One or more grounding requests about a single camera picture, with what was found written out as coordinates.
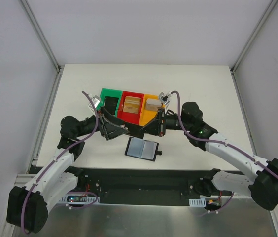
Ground dark grey credit card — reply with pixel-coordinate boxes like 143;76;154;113
125;123;144;139

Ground black leather card holder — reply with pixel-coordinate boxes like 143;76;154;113
124;137;163;162

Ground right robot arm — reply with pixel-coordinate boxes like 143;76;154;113
140;102;278;210

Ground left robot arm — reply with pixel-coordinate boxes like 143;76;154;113
6;107;125;234

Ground black cards in green bin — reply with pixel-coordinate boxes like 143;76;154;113
104;96;119;115

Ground white cards in orange bin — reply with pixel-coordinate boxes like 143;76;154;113
144;98;162;111

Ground wooden cards in red bin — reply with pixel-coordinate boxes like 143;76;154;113
123;96;141;114

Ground orange plastic bin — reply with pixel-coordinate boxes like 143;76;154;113
139;94;164;126

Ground red plastic bin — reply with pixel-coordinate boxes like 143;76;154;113
117;91;144;125

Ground green plastic bin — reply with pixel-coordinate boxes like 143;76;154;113
98;88;123;116

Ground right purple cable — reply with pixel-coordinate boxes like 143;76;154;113
168;90;278;213

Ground purple cable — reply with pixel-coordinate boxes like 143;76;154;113
22;90;100;234
168;90;278;213

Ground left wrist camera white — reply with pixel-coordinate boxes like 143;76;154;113
88;95;101;113

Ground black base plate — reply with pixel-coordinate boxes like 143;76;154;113
28;167;236;206

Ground left white cable duct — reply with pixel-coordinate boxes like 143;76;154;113
58;194;100;205

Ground white cable duct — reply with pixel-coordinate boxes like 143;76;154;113
58;194;100;205
189;198;206;208

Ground right white cable duct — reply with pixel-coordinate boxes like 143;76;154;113
189;198;206;208

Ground aluminium front rail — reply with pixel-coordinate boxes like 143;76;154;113
9;174;41;197

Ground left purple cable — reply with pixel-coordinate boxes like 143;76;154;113
22;90;100;234

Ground left aluminium frame post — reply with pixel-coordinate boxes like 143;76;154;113
18;0;62;72

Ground aluminium frame post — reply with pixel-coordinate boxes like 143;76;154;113
18;0;62;72
230;0;278;75

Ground right aluminium frame post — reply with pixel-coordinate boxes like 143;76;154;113
230;0;278;75

